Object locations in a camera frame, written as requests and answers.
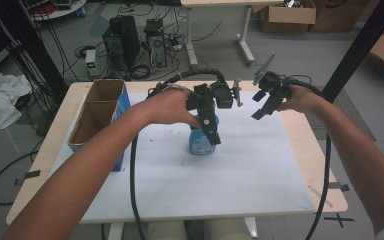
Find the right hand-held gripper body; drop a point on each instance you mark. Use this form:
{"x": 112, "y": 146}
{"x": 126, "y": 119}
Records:
{"x": 273, "y": 85}

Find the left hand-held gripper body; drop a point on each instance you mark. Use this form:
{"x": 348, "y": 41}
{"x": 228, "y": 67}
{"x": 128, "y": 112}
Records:
{"x": 222, "y": 95}

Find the blue spray bottle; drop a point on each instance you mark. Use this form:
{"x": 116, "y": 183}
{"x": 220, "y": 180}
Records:
{"x": 198, "y": 141}

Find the person's right hand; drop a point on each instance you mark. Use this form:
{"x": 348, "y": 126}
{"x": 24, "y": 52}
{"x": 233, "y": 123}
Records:
{"x": 301, "y": 98}

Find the person's left hand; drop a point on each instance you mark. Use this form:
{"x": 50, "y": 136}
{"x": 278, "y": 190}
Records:
{"x": 168, "y": 106}

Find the white paper mat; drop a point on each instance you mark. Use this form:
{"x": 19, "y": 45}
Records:
{"x": 246, "y": 166}

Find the white-legged background table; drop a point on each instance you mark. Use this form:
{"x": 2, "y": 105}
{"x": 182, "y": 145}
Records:
{"x": 246, "y": 33}

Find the open brown cardboard box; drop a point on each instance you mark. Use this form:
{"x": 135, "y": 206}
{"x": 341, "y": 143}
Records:
{"x": 290, "y": 18}

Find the grey floor mat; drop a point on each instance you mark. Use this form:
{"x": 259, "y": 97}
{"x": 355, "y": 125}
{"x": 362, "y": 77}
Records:
{"x": 350, "y": 116}

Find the small black computer tower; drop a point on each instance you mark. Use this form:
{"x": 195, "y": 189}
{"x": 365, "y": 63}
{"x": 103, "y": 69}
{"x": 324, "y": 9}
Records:
{"x": 156, "y": 43}

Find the tall brown cardboard box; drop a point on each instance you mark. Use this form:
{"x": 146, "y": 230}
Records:
{"x": 340, "y": 15}

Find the grey tape piece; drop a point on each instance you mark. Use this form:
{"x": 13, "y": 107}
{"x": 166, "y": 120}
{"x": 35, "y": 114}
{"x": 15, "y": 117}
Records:
{"x": 339, "y": 186}

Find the white table leg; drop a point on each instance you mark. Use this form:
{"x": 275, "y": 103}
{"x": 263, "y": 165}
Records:
{"x": 115, "y": 231}
{"x": 251, "y": 227}

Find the large black computer tower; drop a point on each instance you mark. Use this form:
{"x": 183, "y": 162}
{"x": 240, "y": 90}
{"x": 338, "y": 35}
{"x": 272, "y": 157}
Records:
{"x": 123, "y": 40}

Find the open cardboard box blue sides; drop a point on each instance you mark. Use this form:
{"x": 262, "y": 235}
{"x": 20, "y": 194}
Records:
{"x": 95, "y": 116}

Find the black tape cross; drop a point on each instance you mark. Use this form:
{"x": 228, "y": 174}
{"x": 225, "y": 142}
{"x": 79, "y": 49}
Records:
{"x": 339, "y": 219}

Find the grey power supply unit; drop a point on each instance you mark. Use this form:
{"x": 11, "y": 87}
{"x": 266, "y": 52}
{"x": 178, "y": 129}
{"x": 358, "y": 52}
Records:
{"x": 91, "y": 63}

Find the round white table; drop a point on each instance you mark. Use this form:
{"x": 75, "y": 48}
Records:
{"x": 60, "y": 11}

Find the grey tape strip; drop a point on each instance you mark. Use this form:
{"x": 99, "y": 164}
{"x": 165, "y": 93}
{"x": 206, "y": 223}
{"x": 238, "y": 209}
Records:
{"x": 28, "y": 176}

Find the white crumpled cloth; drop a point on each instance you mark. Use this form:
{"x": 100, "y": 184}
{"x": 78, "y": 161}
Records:
{"x": 0, "y": 100}

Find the black metal frame pole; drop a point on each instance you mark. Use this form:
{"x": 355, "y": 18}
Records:
{"x": 360, "y": 50}

